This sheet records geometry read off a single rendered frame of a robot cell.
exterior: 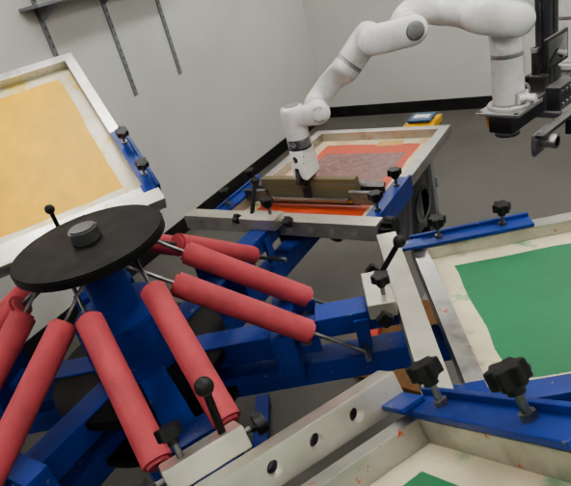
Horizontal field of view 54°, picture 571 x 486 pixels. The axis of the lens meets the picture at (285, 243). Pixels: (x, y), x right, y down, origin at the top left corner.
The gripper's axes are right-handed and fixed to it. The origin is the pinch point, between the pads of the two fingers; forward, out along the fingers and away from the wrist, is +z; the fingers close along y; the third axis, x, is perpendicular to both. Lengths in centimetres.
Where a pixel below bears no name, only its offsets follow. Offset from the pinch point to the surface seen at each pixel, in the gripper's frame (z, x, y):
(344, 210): 6.0, -12.9, -2.8
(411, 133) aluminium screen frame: 4, -15, 57
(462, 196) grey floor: 101, 8, 193
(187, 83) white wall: 3, 200, 176
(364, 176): 6.0, -9.1, 22.1
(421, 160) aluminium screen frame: 2.5, -28.5, 27.8
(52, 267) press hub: -30, -1, -94
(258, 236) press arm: -2.5, -2.4, -35.0
